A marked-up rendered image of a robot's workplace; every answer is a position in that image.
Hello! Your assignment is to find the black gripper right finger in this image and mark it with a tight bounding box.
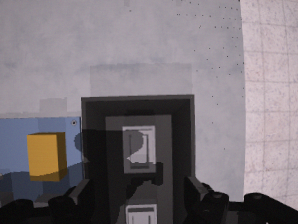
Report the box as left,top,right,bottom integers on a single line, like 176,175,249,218
183,176,298,224

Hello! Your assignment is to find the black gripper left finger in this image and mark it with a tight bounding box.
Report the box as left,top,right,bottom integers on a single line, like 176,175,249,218
0,179,95,224

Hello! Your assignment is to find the brass-yellow rectangular block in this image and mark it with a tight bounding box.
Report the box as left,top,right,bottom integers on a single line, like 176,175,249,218
27,132,68,181

